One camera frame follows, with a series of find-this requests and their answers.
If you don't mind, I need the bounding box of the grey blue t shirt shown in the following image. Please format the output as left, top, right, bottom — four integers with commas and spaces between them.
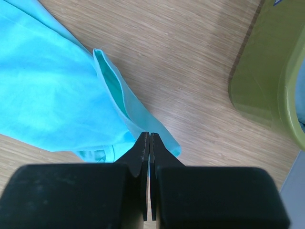
295, 62, 305, 132

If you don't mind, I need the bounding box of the olive green plastic bin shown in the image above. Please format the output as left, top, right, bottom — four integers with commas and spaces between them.
228, 0, 305, 149

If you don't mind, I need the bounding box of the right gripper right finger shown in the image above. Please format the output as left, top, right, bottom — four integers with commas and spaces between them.
149, 133, 290, 229

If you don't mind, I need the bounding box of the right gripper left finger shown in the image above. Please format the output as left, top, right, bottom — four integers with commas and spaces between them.
0, 132, 149, 229

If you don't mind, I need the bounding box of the teal t shirt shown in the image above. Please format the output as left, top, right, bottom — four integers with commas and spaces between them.
0, 0, 181, 163

